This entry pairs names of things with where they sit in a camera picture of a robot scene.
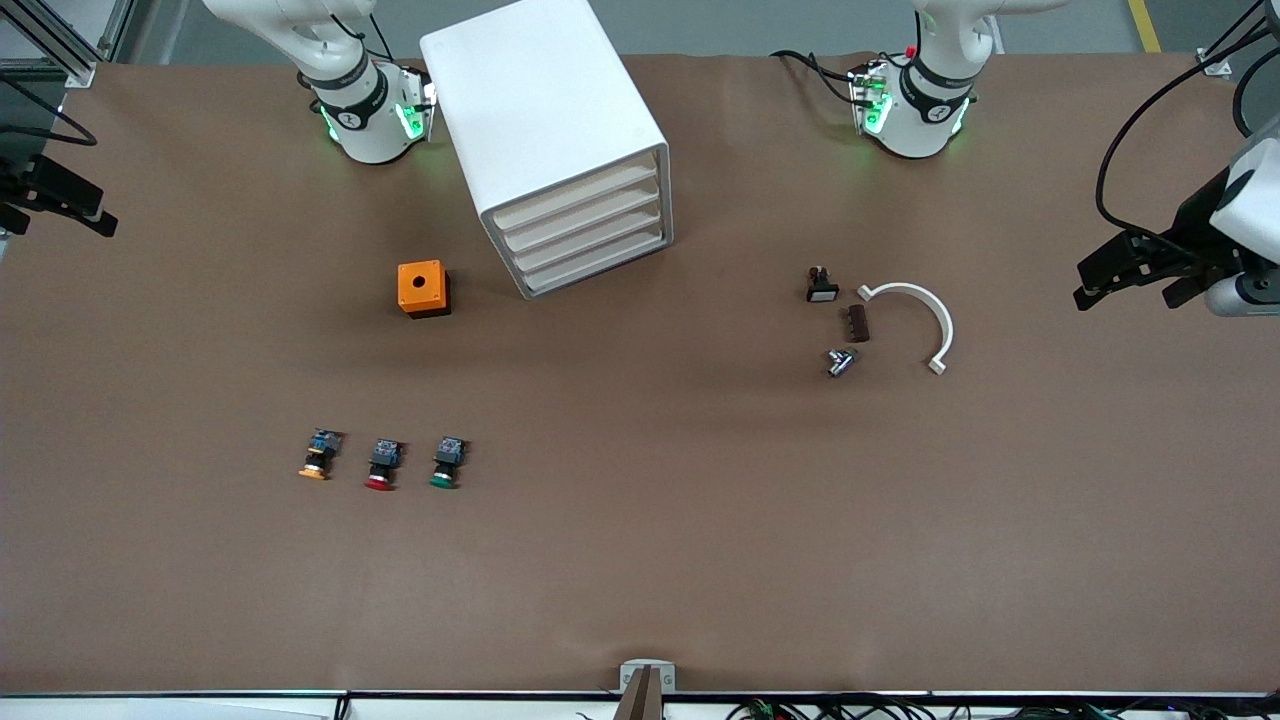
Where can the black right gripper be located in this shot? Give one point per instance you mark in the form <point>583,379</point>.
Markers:
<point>28,180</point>

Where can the yellow push button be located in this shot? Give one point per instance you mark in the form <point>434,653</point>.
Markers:
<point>318,455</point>

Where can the aluminium frame profile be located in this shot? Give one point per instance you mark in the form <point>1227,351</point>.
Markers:
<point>75,65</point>

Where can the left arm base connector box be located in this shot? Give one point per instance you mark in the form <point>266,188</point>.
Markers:
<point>870,105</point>

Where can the brown terminal block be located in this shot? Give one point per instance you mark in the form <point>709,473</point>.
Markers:
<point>857,324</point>

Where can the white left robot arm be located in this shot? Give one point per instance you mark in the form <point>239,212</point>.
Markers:
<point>920,120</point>

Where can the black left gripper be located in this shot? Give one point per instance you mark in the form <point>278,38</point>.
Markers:
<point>1193,227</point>

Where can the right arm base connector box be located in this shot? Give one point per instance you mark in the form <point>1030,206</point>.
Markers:
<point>415,115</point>

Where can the orange button enclosure box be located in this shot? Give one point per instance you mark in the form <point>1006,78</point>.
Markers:
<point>408,290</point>

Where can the grey metal bracket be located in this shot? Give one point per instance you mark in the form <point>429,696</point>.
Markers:
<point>628,675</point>

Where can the white curved plastic bracket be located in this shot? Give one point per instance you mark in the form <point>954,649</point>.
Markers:
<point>940,320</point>

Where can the small silver metal connector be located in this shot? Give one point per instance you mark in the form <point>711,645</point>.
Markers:
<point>840,362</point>

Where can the red push button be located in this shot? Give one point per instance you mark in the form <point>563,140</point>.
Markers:
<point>384,460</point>

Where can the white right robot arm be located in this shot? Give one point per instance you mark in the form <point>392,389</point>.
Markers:
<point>360,130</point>

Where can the white corner bracket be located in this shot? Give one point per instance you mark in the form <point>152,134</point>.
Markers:
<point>1215,66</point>

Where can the black white rectangular switch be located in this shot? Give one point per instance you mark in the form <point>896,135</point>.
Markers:
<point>822,291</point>

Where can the green push button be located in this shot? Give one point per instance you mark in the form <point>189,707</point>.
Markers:
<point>448,458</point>

